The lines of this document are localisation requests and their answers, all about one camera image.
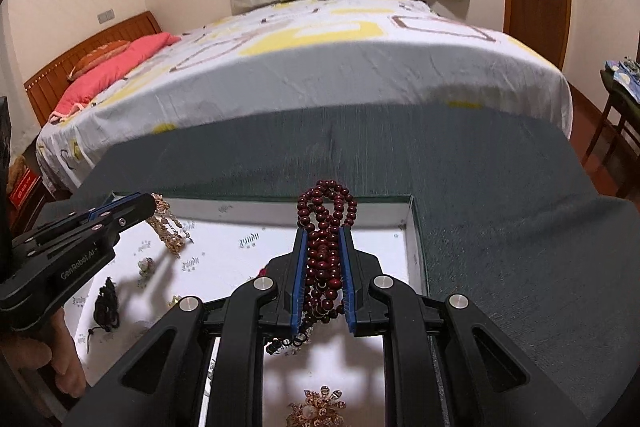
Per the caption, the dark red bead bracelet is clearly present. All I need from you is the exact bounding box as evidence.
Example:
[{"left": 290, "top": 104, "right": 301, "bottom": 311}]
[{"left": 265, "top": 179, "right": 360, "bottom": 357}]

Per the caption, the brown teddy bear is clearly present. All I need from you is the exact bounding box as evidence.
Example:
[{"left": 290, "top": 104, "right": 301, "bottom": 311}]
[{"left": 8, "top": 154, "right": 26, "bottom": 188}]

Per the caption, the wooden headboard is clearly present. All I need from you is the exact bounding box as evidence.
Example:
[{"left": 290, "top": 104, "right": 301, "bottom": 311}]
[{"left": 23, "top": 10, "right": 163, "bottom": 124}]

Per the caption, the black cord charm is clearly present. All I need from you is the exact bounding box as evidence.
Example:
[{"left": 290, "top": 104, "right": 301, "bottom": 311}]
[{"left": 85, "top": 276, "right": 122, "bottom": 355}]

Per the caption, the bed with patterned sheet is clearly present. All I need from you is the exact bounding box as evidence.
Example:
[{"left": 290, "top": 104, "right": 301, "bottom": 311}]
[{"left": 37, "top": 0, "right": 573, "bottom": 195}]

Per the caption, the wooden chair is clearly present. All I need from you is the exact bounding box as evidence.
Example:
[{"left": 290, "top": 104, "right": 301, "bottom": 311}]
[{"left": 582, "top": 72, "right": 640, "bottom": 198}]

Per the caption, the wooden nightstand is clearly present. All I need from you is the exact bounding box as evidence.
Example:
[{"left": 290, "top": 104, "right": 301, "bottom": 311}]
[{"left": 7, "top": 147, "right": 51, "bottom": 238}]

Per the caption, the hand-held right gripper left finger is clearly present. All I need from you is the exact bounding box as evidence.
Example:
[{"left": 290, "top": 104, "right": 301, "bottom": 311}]
[{"left": 62, "top": 227, "right": 308, "bottom": 427}]

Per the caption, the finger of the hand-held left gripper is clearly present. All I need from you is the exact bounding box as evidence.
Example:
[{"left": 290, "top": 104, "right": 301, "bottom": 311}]
[
  {"left": 30, "top": 213, "right": 153, "bottom": 264},
  {"left": 12, "top": 192, "right": 157, "bottom": 249}
]

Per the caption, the red gift box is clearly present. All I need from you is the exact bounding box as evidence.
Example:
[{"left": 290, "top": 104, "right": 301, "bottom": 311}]
[{"left": 10, "top": 172, "right": 41, "bottom": 205}]

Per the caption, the blue printed packet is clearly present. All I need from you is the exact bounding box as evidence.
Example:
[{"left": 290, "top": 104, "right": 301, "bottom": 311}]
[{"left": 602, "top": 57, "right": 640, "bottom": 98}]

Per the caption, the gold chain bracelet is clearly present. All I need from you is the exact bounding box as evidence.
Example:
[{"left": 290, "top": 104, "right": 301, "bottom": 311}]
[{"left": 145, "top": 193, "right": 193, "bottom": 258}]

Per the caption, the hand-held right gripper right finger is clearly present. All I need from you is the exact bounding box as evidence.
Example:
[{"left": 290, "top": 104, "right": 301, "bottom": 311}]
[{"left": 337, "top": 227, "right": 591, "bottom": 427}]

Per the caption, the gold pearl brooch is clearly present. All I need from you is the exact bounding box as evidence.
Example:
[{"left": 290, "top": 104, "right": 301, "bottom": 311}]
[{"left": 286, "top": 384, "right": 347, "bottom": 427}]

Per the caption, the person's left hand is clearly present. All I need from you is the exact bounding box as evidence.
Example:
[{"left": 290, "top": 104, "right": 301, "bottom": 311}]
[{"left": 0, "top": 307, "right": 88, "bottom": 400}]

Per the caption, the red patterned pillow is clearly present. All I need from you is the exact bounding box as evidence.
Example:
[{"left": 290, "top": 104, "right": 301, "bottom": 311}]
[{"left": 66, "top": 39, "right": 132, "bottom": 82}]

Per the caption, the dark green tablecloth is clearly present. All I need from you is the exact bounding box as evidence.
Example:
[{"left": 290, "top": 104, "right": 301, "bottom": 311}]
[{"left": 7, "top": 104, "right": 640, "bottom": 427}]

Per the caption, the white sheer curtain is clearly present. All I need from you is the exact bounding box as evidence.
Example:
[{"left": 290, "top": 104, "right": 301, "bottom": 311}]
[{"left": 0, "top": 0, "right": 41, "bottom": 158}]

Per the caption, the white printed shallow box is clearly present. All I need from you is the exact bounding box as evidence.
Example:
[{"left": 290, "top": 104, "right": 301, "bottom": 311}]
[{"left": 70, "top": 191, "right": 430, "bottom": 427}]

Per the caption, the pink pillow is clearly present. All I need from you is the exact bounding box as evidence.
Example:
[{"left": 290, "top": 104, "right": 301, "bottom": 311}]
[{"left": 50, "top": 32, "right": 182, "bottom": 122}]

